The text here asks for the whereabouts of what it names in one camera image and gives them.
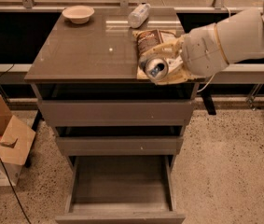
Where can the open bottom drawer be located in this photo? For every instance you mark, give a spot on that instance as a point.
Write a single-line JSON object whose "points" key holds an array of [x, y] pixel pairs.
{"points": [[121, 190]]}

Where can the brown chip bag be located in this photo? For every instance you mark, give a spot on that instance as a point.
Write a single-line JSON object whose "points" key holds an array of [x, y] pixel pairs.
{"points": [[149, 38]]}

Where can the grey middle drawer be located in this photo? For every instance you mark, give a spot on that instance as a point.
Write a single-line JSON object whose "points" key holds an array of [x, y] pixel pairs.
{"points": [[120, 140]]}

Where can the grey top drawer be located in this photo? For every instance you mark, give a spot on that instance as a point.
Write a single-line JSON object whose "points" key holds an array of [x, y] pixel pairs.
{"points": [[115, 113]]}

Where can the grey drawer cabinet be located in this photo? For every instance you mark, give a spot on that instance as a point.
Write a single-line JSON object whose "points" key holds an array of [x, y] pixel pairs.
{"points": [[97, 61]]}

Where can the silver redbull can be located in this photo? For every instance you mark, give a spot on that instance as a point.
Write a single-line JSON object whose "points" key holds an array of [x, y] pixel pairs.
{"points": [[156, 69]]}

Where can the cardboard box left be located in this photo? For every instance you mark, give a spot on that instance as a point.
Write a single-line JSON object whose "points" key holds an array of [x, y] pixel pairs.
{"points": [[16, 139]]}

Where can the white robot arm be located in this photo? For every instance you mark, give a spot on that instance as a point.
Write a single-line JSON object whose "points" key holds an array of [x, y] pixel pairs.
{"points": [[241, 36]]}

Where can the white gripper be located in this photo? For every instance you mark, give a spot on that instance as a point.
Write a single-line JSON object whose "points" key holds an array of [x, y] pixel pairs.
{"points": [[201, 52]]}

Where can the clear plastic water bottle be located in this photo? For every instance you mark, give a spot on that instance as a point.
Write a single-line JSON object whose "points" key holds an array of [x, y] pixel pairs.
{"points": [[138, 15]]}

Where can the grey drawer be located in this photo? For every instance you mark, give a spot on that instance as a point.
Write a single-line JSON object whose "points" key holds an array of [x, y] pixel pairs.
{"points": [[115, 113], [120, 140]]}

